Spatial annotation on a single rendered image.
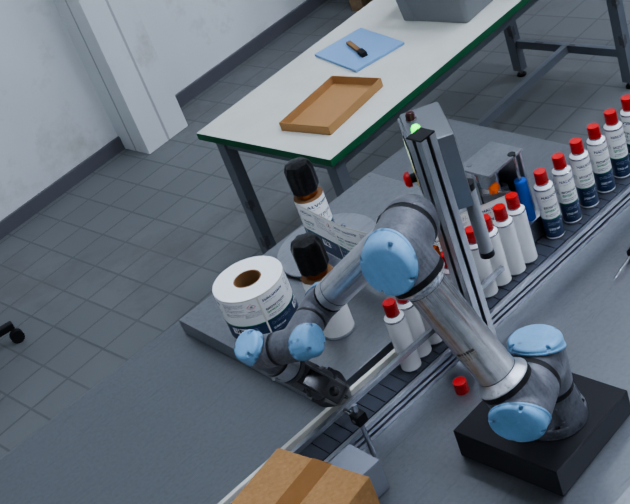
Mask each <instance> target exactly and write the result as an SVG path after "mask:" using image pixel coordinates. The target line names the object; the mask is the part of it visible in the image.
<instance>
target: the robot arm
mask: <svg viewBox="0 0 630 504"><path fill-rule="evenodd" d="M439 228H440V218H439V214H438V212H437V210H436V208H435V206H434V205H433V204H432V203H431V202H430V201H429V200H428V199H426V198H425V197H423V196H420V195H417V194H404V195H401V196H398V197H396V198H395V199H393V200H392V201H391V202H390V203H389V204H388V206H387V207H386V208H385V210H384V211H383V212H382V213H381V214H380V215H379V216H378V218H377V219H376V226H375V227H374V228H373V229H372V230H371V231H370V232H369V233H368V234H367V235H366V236H365V237H364V238H363V239H362V240H361V241H360V242H359V243H358V244H357V245H356V246H355V247H354V248H353V249H352V250H351V251H350V252H349V253H348V254H347V255H346V256H345V257H344V258H343V259H342V260H341V261H340V262H339V263H338V264H337V265H336V266H335V267H334V268H333V269H332V270H331V271H330V272H329V273H328V274H327V275H326V276H325V277H324V278H323V279H322V280H321V281H319V282H315V283H314V284H313V285H312V286H311V287H310V288H309V289H308V290H307V292H306V294H305V296H304V298H303V300H302V302H301V303H300V305H299V307H298V308H297V310H296V311H295V313H294V315H293V316H292V318H291V320H290V321H289V323H288V325H287V326H286V328H285V329H283V330H279V331H275V332H271V333H267V334H262V333H261V332H260V331H255V330H253V329H248V330H245V331H244V332H242V333H241V334H240V335H239V337H238V338H237V340H236V342H235V347H234V353H235V356H236V358H237V359H238V360H240V361H241V362H243V363H245V364H246V365H247V366H249V367H252V368H254V369H256V370H258V371H260V372H262V373H264V374H266V375H268V376H270V377H271V380H272V381H275V379H276V380H278V381H280V382H284V383H286V384H289V385H290V386H292V387H294V388H296V389H298V390H300V391H302V392H304V393H307V396H308V397H313V398H312V400H311V401H312V402H314V403H316V404H317V405H319V406H321V407H335V406H340V405H343V404H344V403H345V402H346V401H347V400H348V398H351V397H352V395H351V391H350V388H349V386H348V384H347V381H346V380H345V378H344V376H343V375H342V373H341V372H339V371H337V370H335V369H333V368H331V367H328V368H327V369H326V367H324V366H321V367H320V366H318V365H317V364H315V363H313V362H311V361H309V360H310V359H311V358H314V357H318V356H319V355H321V354H322V352H323V351H324V348H325V346H324V343H325V336H324V333H323V331H324V329H325V328H326V326H327V324H328V322H329V321H330V319H331V318H332V317H333V316H334V315H335V314H336V313H337V312H338V311H339V310H340V309H341V308H342V307H343V306H344V305H346V304H347V303H348V302H349V301H350V300H351V299H352V298H353V297H354V296H355V295H356V294H357V293H358V292H359V291H360V290H362V289H363V288H364V287H365V286H366V285H367V284H368V283H369V284H370V285H371V286H372V287H373V288H374V289H375V290H377V291H379V292H381V291H383V292H384V294H385V295H389V296H396V297H397V299H399V300H409V301H410V302H411V303H412V304H413V305H414V307H415V308H416V309H417V310H418V311H419V313H420V314H421V315H422V316H423V317H424V319H425V320H426V321H427V322H428V323H429V325H430V326H431V327H432V328H433V329H434V331H435V332H436V333H437V334H438V335H439V336H440V338H441V339H442V340H443V341H444V342H445V344H446V345H447V346H448V347H449V348H450V350H451V351H452V352H453V353H454V354H455V356H456V357H457V358H458V359H459V360H460V362H461V363H462V364H463V365H464V366H465V368H466V369H467V370H468V371H469V372H470V374H471V375H472V376H473V377H474V378H475V379H476V381H477V382H478V383H479V389H478V393H479V396H480V397H481V398H482V400H483V401H484V402H485V403H486V404H487V406H488V407H489V408H490V411H489V413H488V422H489V425H490V427H491V428H492V430H493V431H494V432H495V433H497V434H498V435H499V436H501V437H503V438H505V439H508V440H513V441H516V442H530V441H534V440H541V441H556V440H561V439H565V438H567V437H570V436H572V435H574V434H575V433H577V432H578V431H579V430H581V429H582V427H583V426H584V425H585V424H586V422H587V419H588V407H587V403H586V400H585V398H584V397H583V395H582V394H581V393H580V391H579V390H578V388H577V387H576V385H575V384H574V382H573V377H572V373H571V368H570V363H569V359H568V354H567V350H566V342H565V341H564V338H563V335H562V333H561V332H560V331H559V330H558V329H556V328H555V327H553V326H550V325H545V324H534V325H528V326H525V327H523V328H520V329H518V330H516V331H514V332H513V333H512V334H511V335H510V336H509V338H508V341H507V345H508V346H507V349H506V348H505V347H504V346H503V344H502V343H501V342H500V341H499V340H498V338H497V337H496V336H495V335H494V333H493V332H492V331H491V330H490V329H489V327H488V326H487V325H486V324H485V322H484V321H483V320H482V319H481V318H480V316H479V315H478V314H477V313H476V311H475V310H474V309H473V308H472V307H471V305H470V304H469V303H468V302H467V300H466V299H465V298H464V297H463V296H462V294H461V293H460V292H459V291H458V289H457V288H456V287H455V286H454V285H453V283H452V282H451V281H450V280H449V278H448V277H447V276H446V275H445V274H444V266H445V262H444V260H443V259H442V257H441V256H440V255H439V254H438V253H437V251H436V250H435V249H434V248H433V244H434V242H435V240H436V238H437V236H438V233H439ZM507 350H508V351H509V352H508V351H507ZM344 396H345V397H344ZM346 397H347V398H346Z"/></svg>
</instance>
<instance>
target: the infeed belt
mask: <svg viewBox="0 0 630 504"><path fill-rule="evenodd" d="M614 180H615V184H616V189H615V191H613V192H612V193H609V194H600V193H598V192H597V193H598V198H599V201H600V202H599V205H598V206H597V207H595V208H593V209H583V208H581V206H580V208H581V213H582V216H583V218H582V220H581V221H580V222H579V223H576V224H572V225H569V224H565V223H564V221H563V217H562V215H561V217H562V221H563V225H564V229H565V235H564V236H563V237H562V238H561V239H558V240H549V239H547V238H546V234H544V235H543V236H541V237H540V238H539V239H538V240H537V241H536V242H535V247H536V251H537V254H538V259H537V261H536V262H534V263H532V264H529V265H526V271H525V273H523V274H522V275H520V276H515V277H513V276H511V277H512V282H511V283H510V284H509V285H507V286H505V287H501V288H499V287H498V289H499V293H498V294H497V295H496V296H495V297H493V298H491V299H486V301H487V305H488V308H489V311H490V310H491V309H492V308H493V307H494V306H495V305H496V304H497V303H498V302H500V301H501V300H502V299H503V298H504V297H505V296H506V295H507V294H508V293H510V292H511V291H512V290H513V289H514V288H515V287H516V286H517V285H518V284H519V283H521V282H522V281H523V280H524V279H525V278H526V277H527V276H528V275H529V274H531V273H532V272H533V271H534V270H535V269H536V268H537V267H538V266H539V265H540V264H542V263H543V262H544V261H545V260H546V259H547V258H548V257H549V256H550V255H552V254H553V253H554V252H555V251H556V250H557V249H558V248H559V247H560V246H561V245H563V244H564V243H565V242H566V241H567V240H568V239H569V238H570V237H571V236H573V235H574V234H575V233H576V232H577V231H578V230H579V229H580V228H581V227H582V226H584V225H585V224H586V223H587V222H588V221H589V220H590V219H591V218H592V217H594V216H595V215H596V214H597V213H598V212H599V211H600V210H601V209H602V208H603V207H605V206H606V205H607V204H608V203H609V202H610V201H611V200H612V199H613V198H615V197H616V196H617V195H618V194H619V193H620V192H621V191H622V190H623V189H624V188H626V187H627V186H628V185H629V184H630V177H629V178H626V179H622V180H619V179H615V178H614ZM431 347H432V353H431V354H430V355H429V356H428V357H426V358H424V359H421V362H422V366H421V368H420V369H419V370H418V371H416V372H414V373H405V372H403V371H402V368H401V365H400V364H399V365H398V366H397V367H396V368H395V369H393V370H392V371H391V372H390V373H389V374H388V375H387V376H386V377H384V378H383V379H382V380H381V381H380V382H379V383H378V384H377V385H375V386H374V387H373V388H372V389H371V390H370V391H369V392H368V393H367V394H365V395H364V396H363V397H362V398H361V399H360V400H359V401H358V402H356V403H355V404H356V405H357V407H358V408H360V409H361V410H363V411H365V412H366V414H367V417H368V420H369V419H370V418H371V417H372V416H374V415H375V414H376V413H377V412H378V411H379V410H380V409H381V408H382V407H384V406H385V405H386V404H387V403H388V402H389V401H390V400H391V399H392V398H393V397H395V396H396V395H397V394H398V393H399V392H400V391H401V390H402V389H403V388H405V387H406V386H407V385H408V384H409V383H410V382H411V381H412V380H413V379H414V378H416V377H417V376H418V375H419V374H420V373H421V372H422V371H423V370H424V369H426V368H427V367H428V366H429V365H430V364H431V363H432V362H433V361H434V360H435V359H437V358H438V357H439V356H440V355H441V354H442V353H443V352H444V351H445V350H447V349H448V348H449V347H448V346H447V345H446V344H445V342H444V341H443V342H442V343H441V344H439V345H437V346H431ZM359 428H360V427H358V426H356V425H354V424H353V423H352V421H351V419H350V417H349V415H347V414H346V413H344V414H343V415H342V416H341V417H340V418H338V419H337V420H336V421H335V422H334V423H333V424H332V425H331V426H329V427H328V428H327V429H326V430H325V431H324V432H323V433H322V434H320V435H319V436H318V437H317V438H316V439H315V440H314V441H313V442H311V443H310V444H309V445H308V446H307V447H306V448H305V449H304V450H302V451H301V452H300V453H299V455H302V456H305V457H309V458H315V459H318V460H321V461H324V460H325V459H326V458H327V457H328V456H329V455H330V454H332V453H333V452H334V451H335V450H336V449H337V448H338V447H339V446H340V445H341V444H343V443H344V442H345V441H346V440H347V439H348V438H349V437H350V436H351V435H353V434H354V433H355V432H356V431H357V430H358V429H359Z"/></svg>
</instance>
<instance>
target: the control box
mask: <svg viewBox="0 0 630 504"><path fill-rule="evenodd" d="M412 111H413V112H414V113H415V116H417V120H416V121H415V122H413V123H406V121H405V119H406V118H405V113H403V114H400V116H399V118H398V119H397V120H398V124H399V126H400V129H401V132H402V135H404V138H405V140H406V143H407V145H408V142H407V139H406V137H408V136H409V135H410V134H411V126H412V125H414V124H418V125H420V127H422V128H426V129H430V130H434V131H435V134H436V137H437V141H438V144H439V147H440V150H441V154H442V157H443V160H444V164H445V167H446V170H447V173H448V177H449V180H450V183H451V186H452V190H453V193H454V196H455V200H456V203H457V206H458V209H459V210H460V209H463V208H466V207H469V206H472V205H474V201H473V197H472V194H471V190H470V187H469V184H468V180H467V177H466V173H465V170H464V167H463V163H462V160H461V156H460V153H459V150H458V146H457V143H456V139H455V136H454V133H453V131H452V129H451V127H450V125H449V123H448V121H447V119H446V117H445V115H444V113H443V111H442V109H441V107H440V105H439V103H438V102H434V103H432V104H429V105H426V106H423V107H420V108H417V109H414V110H412ZM408 148H409V145H408Z"/></svg>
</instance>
